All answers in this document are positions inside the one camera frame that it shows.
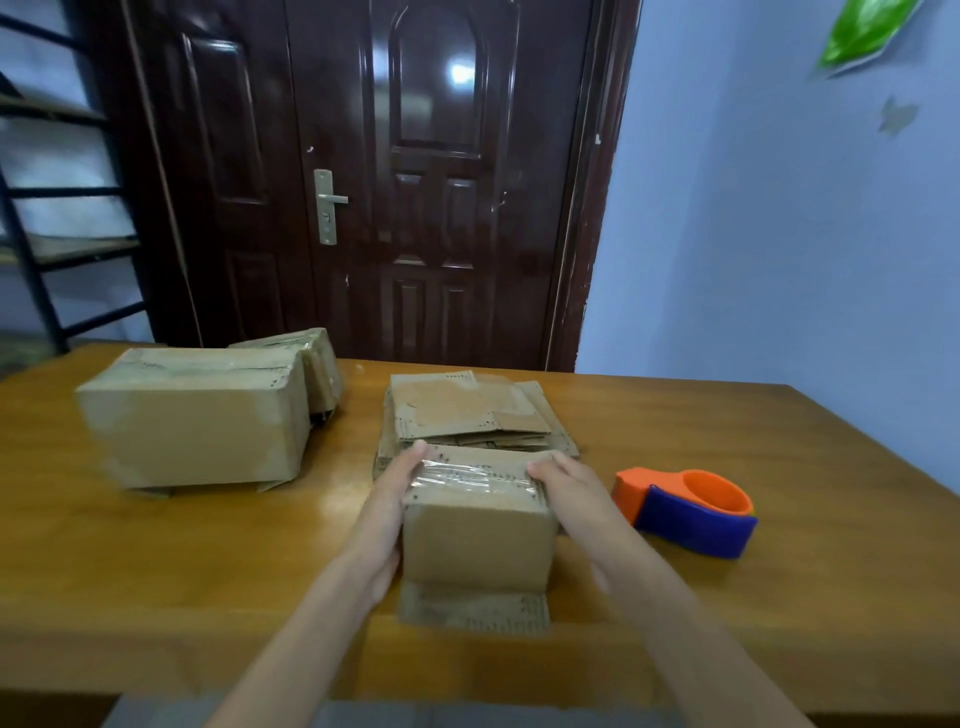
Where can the person's left hand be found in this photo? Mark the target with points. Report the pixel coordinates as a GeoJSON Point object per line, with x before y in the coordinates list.
{"type": "Point", "coordinates": [379, 525]}

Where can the person's right hand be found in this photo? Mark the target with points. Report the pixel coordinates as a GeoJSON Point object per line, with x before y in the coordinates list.
{"type": "Point", "coordinates": [585, 510]}

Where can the person's left thumb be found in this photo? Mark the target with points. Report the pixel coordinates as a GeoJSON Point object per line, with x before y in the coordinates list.
{"type": "Point", "coordinates": [411, 461]}

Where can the person's right thumb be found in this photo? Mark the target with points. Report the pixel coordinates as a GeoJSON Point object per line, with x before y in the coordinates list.
{"type": "Point", "coordinates": [541, 471]}

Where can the small taped cardboard box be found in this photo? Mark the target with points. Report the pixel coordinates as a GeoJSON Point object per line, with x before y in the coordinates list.
{"type": "Point", "coordinates": [478, 525]}

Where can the person's right forearm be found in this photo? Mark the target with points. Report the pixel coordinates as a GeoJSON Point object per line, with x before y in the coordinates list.
{"type": "Point", "coordinates": [697, 645]}

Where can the person's left forearm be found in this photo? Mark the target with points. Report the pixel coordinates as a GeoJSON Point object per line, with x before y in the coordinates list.
{"type": "Point", "coordinates": [296, 649]}

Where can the stack of flattened cardboard boxes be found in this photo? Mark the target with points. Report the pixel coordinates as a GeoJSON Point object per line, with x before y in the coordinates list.
{"type": "Point", "coordinates": [472, 412]}

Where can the medium taped cardboard box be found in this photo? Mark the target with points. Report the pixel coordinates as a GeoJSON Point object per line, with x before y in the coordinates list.
{"type": "Point", "coordinates": [304, 364]}

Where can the orange and blue tape dispenser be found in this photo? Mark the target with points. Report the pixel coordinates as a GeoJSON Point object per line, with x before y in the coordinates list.
{"type": "Point", "coordinates": [686, 511]}

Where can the large cardboard box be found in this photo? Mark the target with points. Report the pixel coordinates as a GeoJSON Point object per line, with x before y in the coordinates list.
{"type": "Point", "coordinates": [196, 421]}

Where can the dark brown door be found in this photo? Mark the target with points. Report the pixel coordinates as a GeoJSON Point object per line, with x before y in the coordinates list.
{"type": "Point", "coordinates": [390, 180]}

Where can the black metal shelf rack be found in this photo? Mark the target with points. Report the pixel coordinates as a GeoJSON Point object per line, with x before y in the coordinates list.
{"type": "Point", "coordinates": [52, 195]}

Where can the green leaf wall sticker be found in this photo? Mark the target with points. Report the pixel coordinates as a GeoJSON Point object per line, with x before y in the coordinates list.
{"type": "Point", "coordinates": [862, 30]}

